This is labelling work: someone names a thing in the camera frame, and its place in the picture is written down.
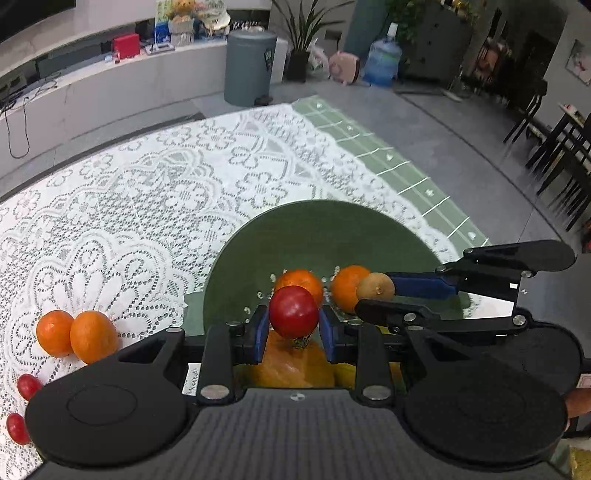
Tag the grey pedal trash can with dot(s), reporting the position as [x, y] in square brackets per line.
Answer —
[249, 64]

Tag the person's right hand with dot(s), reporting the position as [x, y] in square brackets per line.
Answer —
[579, 408]

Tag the white hand fan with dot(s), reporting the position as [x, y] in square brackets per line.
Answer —
[217, 21]

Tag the grey drawer cabinet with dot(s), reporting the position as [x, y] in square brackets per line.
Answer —
[438, 41]

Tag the brown kiwi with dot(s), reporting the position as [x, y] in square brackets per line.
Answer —
[375, 287]

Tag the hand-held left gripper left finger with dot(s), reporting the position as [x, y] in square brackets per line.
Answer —
[262, 332]

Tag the black dining chair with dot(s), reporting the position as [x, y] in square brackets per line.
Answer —
[575, 194]
[535, 99]

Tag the white plastic bag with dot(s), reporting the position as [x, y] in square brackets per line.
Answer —
[318, 57]

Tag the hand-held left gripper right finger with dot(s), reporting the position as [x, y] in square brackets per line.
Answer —
[327, 332]

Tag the pink pig-shaped heater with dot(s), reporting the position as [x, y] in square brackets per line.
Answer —
[344, 67]

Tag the white television cabinet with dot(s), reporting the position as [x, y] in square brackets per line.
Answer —
[92, 92]

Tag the black wall television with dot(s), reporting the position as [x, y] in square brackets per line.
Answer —
[32, 16]

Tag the teddy bear bouquet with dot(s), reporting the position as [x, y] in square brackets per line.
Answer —
[181, 23]

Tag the yellow red pear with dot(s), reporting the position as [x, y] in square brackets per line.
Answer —
[286, 364]

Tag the framed wall picture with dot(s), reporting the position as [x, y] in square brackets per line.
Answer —
[579, 62]

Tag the dark wall socket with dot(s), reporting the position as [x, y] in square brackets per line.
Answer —
[333, 34]

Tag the orange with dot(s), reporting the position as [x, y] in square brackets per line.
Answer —
[300, 281]
[53, 333]
[94, 337]
[346, 286]

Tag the yellow green pear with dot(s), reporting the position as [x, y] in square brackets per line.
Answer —
[346, 374]

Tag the long-leaf potted plant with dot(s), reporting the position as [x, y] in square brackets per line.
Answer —
[298, 32]

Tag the red tomato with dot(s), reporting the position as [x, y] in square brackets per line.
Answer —
[16, 428]
[294, 311]
[27, 386]

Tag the green colander bowl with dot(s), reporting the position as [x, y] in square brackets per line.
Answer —
[314, 240]

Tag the red box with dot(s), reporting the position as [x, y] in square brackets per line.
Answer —
[126, 46]

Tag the illustrated display panel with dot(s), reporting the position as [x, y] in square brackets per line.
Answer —
[161, 18]

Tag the white lace tablecloth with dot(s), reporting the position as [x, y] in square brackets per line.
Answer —
[138, 207]

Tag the blue water jug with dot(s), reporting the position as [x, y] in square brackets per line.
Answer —
[382, 57]

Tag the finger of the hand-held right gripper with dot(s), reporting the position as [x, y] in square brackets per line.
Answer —
[392, 314]
[425, 285]

